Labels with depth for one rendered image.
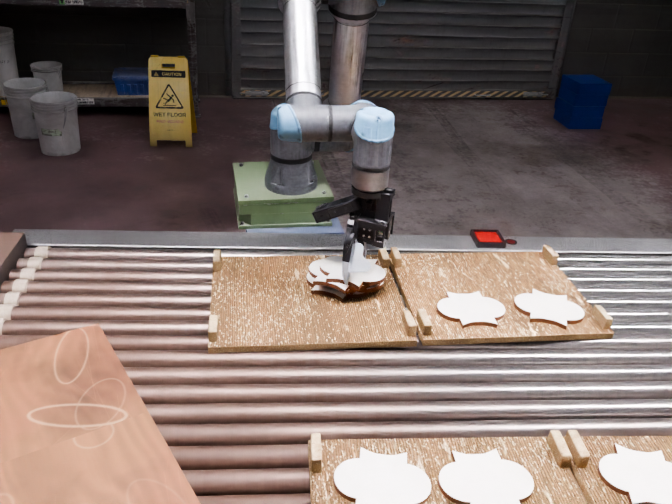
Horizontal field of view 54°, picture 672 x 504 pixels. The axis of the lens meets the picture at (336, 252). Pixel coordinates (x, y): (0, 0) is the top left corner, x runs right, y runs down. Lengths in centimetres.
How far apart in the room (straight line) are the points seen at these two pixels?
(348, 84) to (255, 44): 433
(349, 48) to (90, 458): 112
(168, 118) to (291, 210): 316
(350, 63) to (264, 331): 72
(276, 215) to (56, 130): 317
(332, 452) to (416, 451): 13
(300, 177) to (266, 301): 52
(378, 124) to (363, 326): 41
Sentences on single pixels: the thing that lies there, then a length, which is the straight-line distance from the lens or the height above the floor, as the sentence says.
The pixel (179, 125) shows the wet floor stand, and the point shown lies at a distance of 493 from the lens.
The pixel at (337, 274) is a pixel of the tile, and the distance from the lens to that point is 141.
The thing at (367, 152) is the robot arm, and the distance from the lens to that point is 128.
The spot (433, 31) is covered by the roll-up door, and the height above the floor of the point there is 61.
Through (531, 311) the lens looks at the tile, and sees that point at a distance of 148.
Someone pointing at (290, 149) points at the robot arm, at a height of 109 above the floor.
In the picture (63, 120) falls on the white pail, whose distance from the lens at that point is 484.
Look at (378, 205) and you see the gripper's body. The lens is 133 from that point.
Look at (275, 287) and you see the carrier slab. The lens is 146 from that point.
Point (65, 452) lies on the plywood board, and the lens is 98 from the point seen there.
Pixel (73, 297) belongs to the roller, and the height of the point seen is 92.
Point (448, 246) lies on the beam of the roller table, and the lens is 174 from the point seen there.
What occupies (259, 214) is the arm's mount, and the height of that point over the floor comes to 91.
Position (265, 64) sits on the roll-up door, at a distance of 607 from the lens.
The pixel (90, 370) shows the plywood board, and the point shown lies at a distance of 111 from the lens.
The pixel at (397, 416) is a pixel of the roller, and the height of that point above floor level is 91.
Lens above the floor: 172
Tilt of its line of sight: 29 degrees down
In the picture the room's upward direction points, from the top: 4 degrees clockwise
